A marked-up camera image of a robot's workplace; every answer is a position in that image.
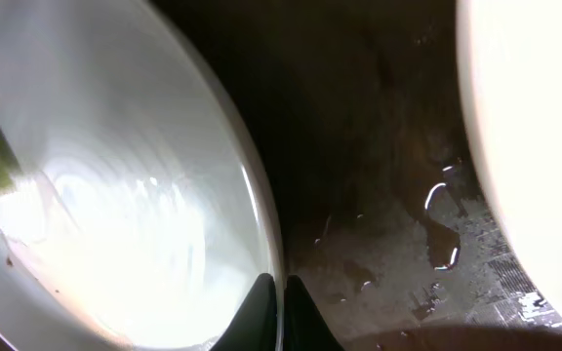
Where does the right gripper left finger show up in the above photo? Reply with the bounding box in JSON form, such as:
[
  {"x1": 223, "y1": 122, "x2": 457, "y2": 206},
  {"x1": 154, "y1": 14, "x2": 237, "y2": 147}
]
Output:
[{"x1": 211, "y1": 273, "x2": 277, "y2": 351}]

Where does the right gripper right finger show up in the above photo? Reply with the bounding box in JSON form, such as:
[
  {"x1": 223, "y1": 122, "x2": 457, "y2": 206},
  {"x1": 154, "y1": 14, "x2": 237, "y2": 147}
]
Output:
[{"x1": 284, "y1": 275, "x2": 343, "y2": 351}]

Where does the white plate with ring pattern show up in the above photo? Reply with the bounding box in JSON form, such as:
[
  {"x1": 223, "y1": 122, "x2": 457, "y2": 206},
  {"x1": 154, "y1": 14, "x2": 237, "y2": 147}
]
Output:
[{"x1": 0, "y1": 0, "x2": 284, "y2": 350}]

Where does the white plate with sauce streak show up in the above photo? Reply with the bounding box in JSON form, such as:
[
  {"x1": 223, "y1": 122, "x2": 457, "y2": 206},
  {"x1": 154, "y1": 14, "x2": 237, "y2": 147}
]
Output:
[{"x1": 456, "y1": 0, "x2": 562, "y2": 316}]

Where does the dark brown serving tray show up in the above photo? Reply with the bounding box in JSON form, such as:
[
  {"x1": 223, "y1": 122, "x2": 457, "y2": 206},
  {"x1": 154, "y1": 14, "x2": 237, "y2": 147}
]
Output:
[{"x1": 157, "y1": 0, "x2": 562, "y2": 350}]

